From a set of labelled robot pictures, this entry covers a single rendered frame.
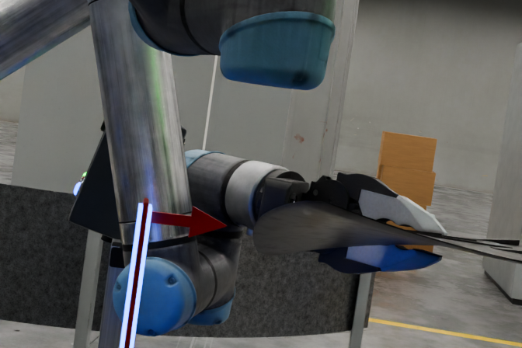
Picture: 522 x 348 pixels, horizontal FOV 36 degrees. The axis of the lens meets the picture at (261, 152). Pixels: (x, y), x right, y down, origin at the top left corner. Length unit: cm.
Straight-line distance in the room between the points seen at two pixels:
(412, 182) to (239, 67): 823
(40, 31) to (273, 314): 179
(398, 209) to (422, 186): 802
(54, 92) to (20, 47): 609
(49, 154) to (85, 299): 474
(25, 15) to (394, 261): 52
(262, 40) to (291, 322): 220
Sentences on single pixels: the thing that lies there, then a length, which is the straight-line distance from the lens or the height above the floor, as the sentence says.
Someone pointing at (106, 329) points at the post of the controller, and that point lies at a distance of 116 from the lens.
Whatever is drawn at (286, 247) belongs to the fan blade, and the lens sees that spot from 72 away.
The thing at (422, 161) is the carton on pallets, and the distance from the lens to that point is 874.
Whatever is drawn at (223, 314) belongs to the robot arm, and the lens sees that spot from 93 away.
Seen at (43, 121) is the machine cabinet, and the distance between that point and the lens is 713.
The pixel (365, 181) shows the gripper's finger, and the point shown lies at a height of 122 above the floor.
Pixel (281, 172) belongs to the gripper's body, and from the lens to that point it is 84.
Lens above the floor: 127
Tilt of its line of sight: 3 degrees down
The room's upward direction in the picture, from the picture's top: 8 degrees clockwise
